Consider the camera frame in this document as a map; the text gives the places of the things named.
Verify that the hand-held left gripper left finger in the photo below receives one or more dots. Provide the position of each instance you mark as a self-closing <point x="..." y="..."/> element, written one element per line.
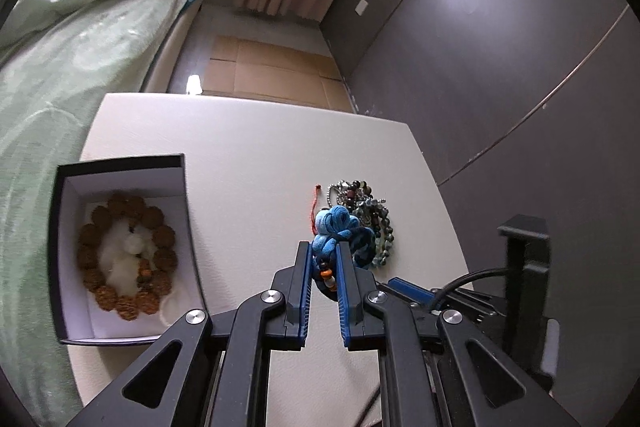
<point x="300" y="292"/>

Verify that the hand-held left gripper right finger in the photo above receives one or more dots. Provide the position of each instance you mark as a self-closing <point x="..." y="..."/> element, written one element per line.
<point x="342" y="297"/>

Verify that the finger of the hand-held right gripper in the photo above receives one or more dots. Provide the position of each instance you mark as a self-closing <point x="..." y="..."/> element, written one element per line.
<point x="407" y="289"/>

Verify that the black jewelry box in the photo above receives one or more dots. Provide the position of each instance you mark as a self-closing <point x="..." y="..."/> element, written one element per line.
<point x="70" y="257"/>

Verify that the white side table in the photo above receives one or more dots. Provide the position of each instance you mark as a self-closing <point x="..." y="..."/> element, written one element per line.
<point x="260" y="147"/>

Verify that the white cotton padding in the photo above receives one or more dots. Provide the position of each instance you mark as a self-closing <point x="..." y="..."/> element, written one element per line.
<point x="125" y="257"/>

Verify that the flat cardboard sheet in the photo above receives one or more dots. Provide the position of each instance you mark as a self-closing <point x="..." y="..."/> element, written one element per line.
<point x="275" y="67"/>

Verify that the bed with green sheet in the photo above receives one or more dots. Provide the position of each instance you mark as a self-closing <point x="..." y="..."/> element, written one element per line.
<point x="65" y="72"/>

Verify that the white wall socket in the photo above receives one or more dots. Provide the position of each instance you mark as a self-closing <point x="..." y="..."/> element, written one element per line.
<point x="361" y="7"/>

